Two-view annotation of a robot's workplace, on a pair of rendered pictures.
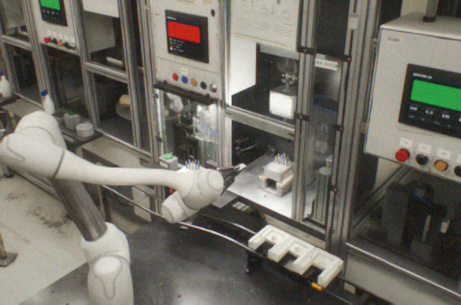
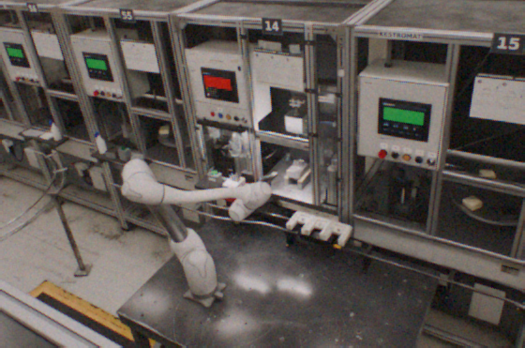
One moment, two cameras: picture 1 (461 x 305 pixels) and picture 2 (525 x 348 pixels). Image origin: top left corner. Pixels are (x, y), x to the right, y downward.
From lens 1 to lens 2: 0.78 m
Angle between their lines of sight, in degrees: 7
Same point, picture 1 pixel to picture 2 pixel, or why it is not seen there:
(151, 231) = (210, 229)
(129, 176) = (208, 195)
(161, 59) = (200, 101)
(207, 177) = (261, 188)
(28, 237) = (96, 250)
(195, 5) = (225, 63)
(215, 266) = (262, 246)
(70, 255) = (135, 258)
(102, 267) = (194, 258)
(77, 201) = (168, 217)
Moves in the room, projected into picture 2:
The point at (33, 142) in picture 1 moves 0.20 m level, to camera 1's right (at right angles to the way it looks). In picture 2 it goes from (144, 183) to (187, 176)
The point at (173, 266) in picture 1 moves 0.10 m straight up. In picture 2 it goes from (233, 250) to (232, 238)
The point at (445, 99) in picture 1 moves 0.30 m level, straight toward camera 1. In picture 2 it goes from (404, 117) to (401, 149)
